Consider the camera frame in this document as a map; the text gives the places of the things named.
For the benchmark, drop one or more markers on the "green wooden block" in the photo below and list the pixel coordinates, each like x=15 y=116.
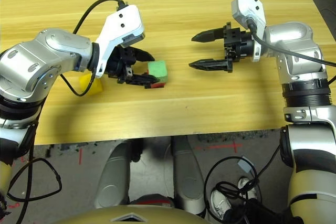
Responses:
x=157 y=69

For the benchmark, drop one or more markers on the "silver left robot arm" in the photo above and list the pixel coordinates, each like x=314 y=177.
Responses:
x=39 y=56

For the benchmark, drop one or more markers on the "small grey adapter box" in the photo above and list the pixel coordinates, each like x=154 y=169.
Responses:
x=245 y=166

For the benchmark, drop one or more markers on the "silver robot leg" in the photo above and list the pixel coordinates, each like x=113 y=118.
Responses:
x=186 y=176
x=113 y=176

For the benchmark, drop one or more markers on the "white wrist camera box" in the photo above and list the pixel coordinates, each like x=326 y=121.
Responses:
x=249 y=3
x=123 y=22

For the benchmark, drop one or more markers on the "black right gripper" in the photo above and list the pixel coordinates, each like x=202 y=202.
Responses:
x=240 y=44

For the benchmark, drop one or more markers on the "red wooden block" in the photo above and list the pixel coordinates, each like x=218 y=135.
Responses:
x=158 y=85

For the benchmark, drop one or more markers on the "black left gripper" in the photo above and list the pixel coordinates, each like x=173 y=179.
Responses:
x=120 y=64

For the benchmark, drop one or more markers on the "red floor tape strip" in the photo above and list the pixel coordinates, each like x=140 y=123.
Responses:
x=80 y=155

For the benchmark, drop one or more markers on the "white sneaker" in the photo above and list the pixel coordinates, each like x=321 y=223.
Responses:
x=220 y=203
x=245 y=183

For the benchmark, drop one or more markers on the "beige robot torso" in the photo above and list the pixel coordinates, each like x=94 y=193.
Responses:
x=105 y=216

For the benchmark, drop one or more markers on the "silver right robot leg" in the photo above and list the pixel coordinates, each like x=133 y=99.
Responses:
x=186 y=176

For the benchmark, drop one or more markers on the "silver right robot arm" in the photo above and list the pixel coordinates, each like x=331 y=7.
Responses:
x=296 y=51

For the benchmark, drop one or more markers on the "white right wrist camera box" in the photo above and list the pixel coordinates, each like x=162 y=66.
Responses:
x=249 y=3

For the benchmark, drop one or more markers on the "silver left robot leg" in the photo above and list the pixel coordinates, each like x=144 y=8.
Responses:
x=113 y=176

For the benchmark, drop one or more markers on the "yellow wooden block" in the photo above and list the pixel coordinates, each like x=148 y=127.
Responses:
x=84 y=81

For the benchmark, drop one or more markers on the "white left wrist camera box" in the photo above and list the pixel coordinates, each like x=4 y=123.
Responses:
x=123 y=22

